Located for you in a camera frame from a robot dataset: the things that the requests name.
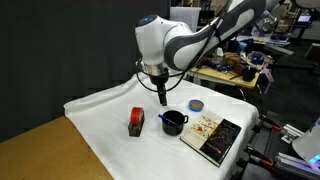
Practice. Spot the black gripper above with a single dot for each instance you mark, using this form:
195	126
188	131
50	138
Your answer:
159	80

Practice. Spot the black marker blue cap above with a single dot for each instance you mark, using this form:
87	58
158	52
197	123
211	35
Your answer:
162	117

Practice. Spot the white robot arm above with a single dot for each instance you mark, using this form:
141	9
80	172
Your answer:
153	40

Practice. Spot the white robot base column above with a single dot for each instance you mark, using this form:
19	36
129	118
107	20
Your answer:
308	143

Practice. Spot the red tape roll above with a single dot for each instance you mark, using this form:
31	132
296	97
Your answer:
136	116

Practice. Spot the blue bowl brown contents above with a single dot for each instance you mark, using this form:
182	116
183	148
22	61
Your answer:
196	105

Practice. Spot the white tablecloth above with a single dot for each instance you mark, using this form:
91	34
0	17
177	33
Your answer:
160	153

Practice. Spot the cluttered wooden work table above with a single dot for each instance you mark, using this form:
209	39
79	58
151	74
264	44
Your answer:
220	75

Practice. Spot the black and white book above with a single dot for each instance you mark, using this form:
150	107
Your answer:
216	140

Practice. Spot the small white bottle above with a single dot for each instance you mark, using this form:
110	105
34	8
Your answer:
219	52

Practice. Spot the clear plastic storage bin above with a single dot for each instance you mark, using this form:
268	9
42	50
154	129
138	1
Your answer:
183	15

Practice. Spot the small black pot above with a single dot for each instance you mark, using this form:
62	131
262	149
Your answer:
249	74

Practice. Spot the blue round device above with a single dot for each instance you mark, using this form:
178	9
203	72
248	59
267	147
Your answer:
256	58

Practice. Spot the black backdrop curtain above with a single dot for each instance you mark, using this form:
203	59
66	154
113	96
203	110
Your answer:
66	50

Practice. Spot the black perforated breadboard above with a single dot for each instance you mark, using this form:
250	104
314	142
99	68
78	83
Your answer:
270	143

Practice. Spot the black orange bar clamp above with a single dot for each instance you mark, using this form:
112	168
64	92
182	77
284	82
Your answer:
276	128
266	162

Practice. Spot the lavender plastic bracket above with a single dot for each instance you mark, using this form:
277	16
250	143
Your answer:
267	75

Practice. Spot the aluminium mounting bracket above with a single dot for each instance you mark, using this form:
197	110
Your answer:
291	133

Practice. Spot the aluminium extrusion rail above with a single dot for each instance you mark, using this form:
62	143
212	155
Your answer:
293	163

